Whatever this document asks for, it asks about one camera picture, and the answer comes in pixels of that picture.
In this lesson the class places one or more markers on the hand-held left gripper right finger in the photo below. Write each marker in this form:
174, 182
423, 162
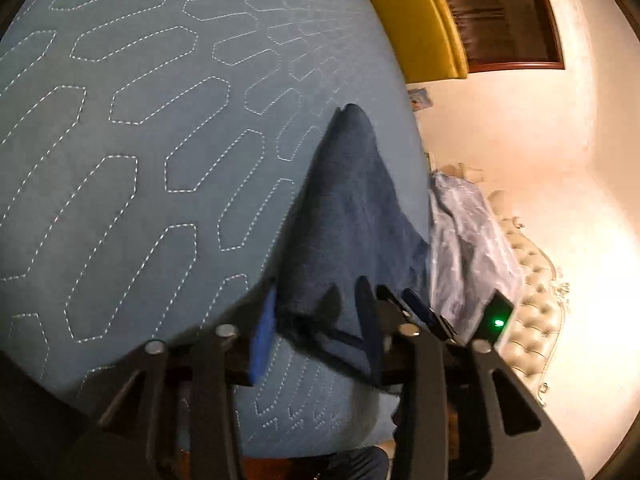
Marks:
372, 332

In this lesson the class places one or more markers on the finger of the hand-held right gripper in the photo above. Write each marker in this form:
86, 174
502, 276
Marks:
417, 306

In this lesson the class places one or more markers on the cream tufted headboard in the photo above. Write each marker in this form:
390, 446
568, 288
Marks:
535, 285

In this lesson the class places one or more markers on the light blue quilted mat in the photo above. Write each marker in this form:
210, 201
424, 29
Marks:
150, 160

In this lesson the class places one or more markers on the small wall picture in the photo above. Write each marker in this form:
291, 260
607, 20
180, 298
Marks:
420, 98

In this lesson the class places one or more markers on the pale blue plaid blanket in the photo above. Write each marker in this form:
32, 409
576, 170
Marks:
465, 250

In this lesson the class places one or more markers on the yellow leather chair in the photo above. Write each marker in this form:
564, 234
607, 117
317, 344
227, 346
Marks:
417, 25

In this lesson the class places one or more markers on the person's leg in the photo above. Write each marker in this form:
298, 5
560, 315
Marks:
355, 466

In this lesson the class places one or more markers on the dark blue pants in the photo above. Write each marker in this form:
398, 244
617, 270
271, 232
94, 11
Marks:
350, 210

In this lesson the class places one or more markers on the dark wooden door frame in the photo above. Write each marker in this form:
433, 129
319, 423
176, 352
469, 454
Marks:
547, 35

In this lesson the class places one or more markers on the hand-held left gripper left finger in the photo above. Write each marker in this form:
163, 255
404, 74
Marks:
265, 332

